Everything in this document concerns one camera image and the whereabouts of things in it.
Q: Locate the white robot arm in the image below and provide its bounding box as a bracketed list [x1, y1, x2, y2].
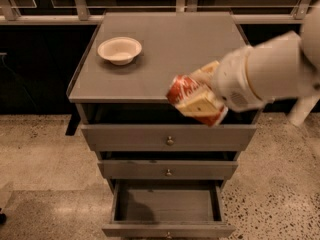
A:
[172, 3, 320, 117]

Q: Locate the top grey drawer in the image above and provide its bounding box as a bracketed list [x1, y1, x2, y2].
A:
[81, 104, 259, 152]

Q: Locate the metal window railing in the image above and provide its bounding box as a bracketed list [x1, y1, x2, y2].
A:
[0, 0, 319, 25]

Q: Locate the white paper bowl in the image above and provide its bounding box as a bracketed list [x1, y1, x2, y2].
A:
[97, 37, 142, 66]

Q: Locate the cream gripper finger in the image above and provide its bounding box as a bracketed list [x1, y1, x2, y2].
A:
[175, 89, 224, 117]
[189, 61, 219, 85]

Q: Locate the brass middle drawer knob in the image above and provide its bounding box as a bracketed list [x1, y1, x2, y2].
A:
[165, 169, 172, 177]

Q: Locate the grey drawer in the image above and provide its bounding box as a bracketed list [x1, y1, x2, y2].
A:
[81, 104, 259, 152]
[103, 180, 235, 240]
[98, 151, 238, 180]

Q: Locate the brass drawer knob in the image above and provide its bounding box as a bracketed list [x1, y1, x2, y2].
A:
[166, 136, 175, 146]
[165, 169, 172, 177]
[165, 231, 173, 240]

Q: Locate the brass top drawer knob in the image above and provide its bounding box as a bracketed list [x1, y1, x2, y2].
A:
[166, 136, 175, 146]

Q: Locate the white diagonal pole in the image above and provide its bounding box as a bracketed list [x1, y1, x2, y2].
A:
[288, 95, 320, 126]

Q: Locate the bottom grey drawer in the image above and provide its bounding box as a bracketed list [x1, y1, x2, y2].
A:
[103, 180, 235, 240]

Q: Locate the grey drawer cabinet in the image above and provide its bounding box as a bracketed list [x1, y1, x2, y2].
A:
[66, 11, 264, 240]

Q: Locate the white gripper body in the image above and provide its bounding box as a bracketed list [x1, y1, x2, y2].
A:
[211, 46, 266, 112]

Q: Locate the crushed red coke can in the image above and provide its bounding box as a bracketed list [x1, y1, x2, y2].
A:
[166, 75, 228, 127]

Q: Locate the brass bottom drawer knob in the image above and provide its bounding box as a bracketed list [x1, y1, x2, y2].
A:
[165, 231, 173, 240]

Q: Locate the middle grey drawer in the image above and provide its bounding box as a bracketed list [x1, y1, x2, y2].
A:
[98, 151, 238, 180]

